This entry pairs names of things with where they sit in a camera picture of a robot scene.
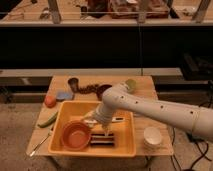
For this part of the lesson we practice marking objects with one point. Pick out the dark metal cup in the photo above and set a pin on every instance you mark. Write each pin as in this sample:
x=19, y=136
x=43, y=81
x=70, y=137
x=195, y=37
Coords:
x=73, y=83

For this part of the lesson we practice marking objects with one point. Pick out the metal spoon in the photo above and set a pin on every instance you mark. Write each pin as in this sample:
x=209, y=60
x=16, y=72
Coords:
x=35, y=149

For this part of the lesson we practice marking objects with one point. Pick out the green cucumber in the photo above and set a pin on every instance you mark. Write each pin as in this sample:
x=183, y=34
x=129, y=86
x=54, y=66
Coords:
x=48, y=122

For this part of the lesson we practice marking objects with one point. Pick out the yellow plastic tub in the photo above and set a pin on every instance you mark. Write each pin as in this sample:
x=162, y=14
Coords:
x=124, y=133

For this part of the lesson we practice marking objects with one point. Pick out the green cup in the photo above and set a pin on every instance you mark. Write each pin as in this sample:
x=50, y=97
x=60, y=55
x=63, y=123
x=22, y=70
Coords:
x=131, y=85

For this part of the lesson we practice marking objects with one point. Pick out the red bowl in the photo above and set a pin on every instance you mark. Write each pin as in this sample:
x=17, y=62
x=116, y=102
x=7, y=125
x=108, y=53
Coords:
x=75, y=135

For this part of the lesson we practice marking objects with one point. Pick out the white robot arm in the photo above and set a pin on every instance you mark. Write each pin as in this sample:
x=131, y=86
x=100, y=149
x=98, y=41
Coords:
x=189, y=118

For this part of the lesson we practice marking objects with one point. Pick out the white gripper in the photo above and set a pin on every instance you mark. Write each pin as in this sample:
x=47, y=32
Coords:
x=103, y=115

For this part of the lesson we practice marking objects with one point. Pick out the blue sponge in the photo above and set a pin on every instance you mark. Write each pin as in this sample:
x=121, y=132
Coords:
x=61, y=96

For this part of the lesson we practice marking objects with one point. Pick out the white handled spatula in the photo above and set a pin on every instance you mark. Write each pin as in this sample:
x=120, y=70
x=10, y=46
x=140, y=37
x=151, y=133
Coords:
x=93, y=122

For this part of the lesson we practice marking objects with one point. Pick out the dark purple bowl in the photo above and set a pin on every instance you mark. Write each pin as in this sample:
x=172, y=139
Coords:
x=101, y=90

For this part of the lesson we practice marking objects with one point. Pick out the dark striped block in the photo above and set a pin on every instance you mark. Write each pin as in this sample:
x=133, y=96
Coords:
x=102, y=139

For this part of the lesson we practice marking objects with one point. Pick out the orange tomato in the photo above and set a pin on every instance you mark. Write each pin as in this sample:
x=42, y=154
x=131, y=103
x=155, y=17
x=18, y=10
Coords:
x=50, y=101

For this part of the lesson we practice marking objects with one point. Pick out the wooden table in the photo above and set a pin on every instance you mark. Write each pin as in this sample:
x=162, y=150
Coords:
x=144, y=88

